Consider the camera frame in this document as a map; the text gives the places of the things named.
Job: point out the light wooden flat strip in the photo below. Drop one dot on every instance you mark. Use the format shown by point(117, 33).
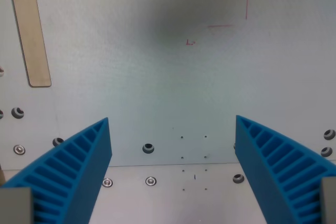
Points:
point(31, 32)

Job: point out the silver flat head screw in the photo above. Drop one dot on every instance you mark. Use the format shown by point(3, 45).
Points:
point(150, 181)
point(107, 182)
point(19, 149)

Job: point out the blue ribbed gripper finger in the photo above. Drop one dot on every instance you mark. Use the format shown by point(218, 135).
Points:
point(78, 171)
point(262, 171)

